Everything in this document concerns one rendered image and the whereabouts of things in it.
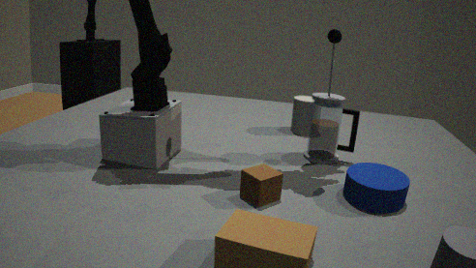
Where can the tan rectangular box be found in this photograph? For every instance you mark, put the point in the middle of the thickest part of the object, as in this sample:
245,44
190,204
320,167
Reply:
249,240

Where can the white cylinder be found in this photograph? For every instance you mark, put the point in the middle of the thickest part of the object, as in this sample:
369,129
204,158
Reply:
301,115

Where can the glass french press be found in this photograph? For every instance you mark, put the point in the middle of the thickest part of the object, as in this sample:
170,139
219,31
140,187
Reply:
327,110

